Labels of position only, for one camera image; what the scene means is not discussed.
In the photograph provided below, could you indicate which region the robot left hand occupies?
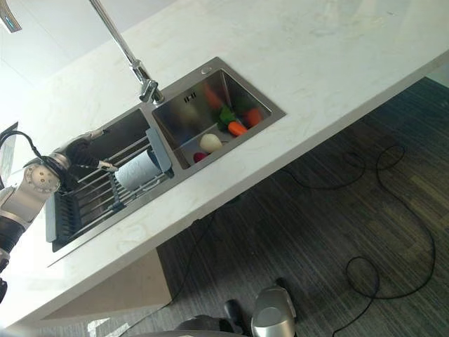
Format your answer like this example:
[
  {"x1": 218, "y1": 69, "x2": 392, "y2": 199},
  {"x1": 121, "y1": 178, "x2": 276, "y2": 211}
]
[{"x1": 65, "y1": 128, "x2": 120, "y2": 173}]

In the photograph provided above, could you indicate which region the grey black sink drain rack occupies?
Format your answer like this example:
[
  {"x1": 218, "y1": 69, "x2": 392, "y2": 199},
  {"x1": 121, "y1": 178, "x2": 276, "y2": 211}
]
[{"x1": 45, "y1": 127, "x2": 175, "y2": 244}]

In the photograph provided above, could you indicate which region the white cylindrical cup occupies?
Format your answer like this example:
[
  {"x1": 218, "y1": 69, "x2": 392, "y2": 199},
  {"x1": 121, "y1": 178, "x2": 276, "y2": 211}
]
[{"x1": 114, "y1": 150, "x2": 157, "y2": 189}]

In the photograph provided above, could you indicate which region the chrome kitchen faucet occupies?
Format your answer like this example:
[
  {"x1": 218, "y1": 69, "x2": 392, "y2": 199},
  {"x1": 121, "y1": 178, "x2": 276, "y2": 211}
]
[{"x1": 88, "y1": 0, "x2": 165, "y2": 105}]

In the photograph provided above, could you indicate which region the stainless steel double sink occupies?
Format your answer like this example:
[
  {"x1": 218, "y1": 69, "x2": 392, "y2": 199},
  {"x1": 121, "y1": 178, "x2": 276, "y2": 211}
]
[{"x1": 51, "y1": 57, "x2": 288, "y2": 253}]

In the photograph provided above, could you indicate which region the white toy onion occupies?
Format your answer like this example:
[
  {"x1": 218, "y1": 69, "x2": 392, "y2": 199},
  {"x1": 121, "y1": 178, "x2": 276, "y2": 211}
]
[{"x1": 199, "y1": 133, "x2": 223, "y2": 153}]

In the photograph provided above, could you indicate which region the wooden cabinet side panel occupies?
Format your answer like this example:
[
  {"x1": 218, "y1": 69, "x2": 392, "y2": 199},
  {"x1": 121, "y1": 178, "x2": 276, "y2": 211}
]
[{"x1": 41, "y1": 248, "x2": 173, "y2": 321}]

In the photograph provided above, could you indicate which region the green toy vegetable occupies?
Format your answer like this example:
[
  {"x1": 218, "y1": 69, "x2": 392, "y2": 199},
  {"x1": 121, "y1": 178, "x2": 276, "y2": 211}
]
[{"x1": 216, "y1": 105, "x2": 236, "y2": 131}]

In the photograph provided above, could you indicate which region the chrome curved fixture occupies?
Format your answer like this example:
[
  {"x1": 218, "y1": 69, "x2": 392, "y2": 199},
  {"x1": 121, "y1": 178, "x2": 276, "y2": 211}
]
[{"x1": 0, "y1": 0, "x2": 22, "y2": 34}]

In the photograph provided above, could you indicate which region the orange toy carrot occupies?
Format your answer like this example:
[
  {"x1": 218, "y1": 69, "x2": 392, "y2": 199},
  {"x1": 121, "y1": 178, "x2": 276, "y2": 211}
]
[{"x1": 227, "y1": 121, "x2": 248, "y2": 137}]

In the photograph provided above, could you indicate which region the dark robot foot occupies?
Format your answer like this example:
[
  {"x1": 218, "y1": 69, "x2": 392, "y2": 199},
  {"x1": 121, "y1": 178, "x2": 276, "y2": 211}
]
[{"x1": 224, "y1": 299, "x2": 243, "y2": 333}]

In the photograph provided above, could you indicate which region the silver robot leg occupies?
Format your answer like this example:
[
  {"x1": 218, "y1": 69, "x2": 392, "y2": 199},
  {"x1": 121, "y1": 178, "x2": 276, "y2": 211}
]
[{"x1": 250, "y1": 277, "x2": 297, "y2": 337}]

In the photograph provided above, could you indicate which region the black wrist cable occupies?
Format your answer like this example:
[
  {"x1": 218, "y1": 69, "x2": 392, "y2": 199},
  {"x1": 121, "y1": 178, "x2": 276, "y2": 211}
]
[{"x1": 0, "y1": 130, "x2": 53, "y2": 166}]

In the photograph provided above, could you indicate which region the black framed wall panel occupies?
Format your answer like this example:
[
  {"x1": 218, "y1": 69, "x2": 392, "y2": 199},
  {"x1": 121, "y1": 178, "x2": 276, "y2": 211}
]
[{"x1": 0, "y1": 121, "x2": 19, "y2": 189}]

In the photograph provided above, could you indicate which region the thin black floor cable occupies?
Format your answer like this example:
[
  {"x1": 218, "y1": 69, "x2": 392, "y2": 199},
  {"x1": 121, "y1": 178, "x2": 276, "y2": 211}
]
[{"x1": 129, "y1": 209, "x2": 220, "y2": 337}]

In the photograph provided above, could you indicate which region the long black floor cable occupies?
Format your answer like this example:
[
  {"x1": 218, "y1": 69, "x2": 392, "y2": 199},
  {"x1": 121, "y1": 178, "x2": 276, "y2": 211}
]
[{"x1": 280, "y1": 143, "x2": 438, "y2": 337}]

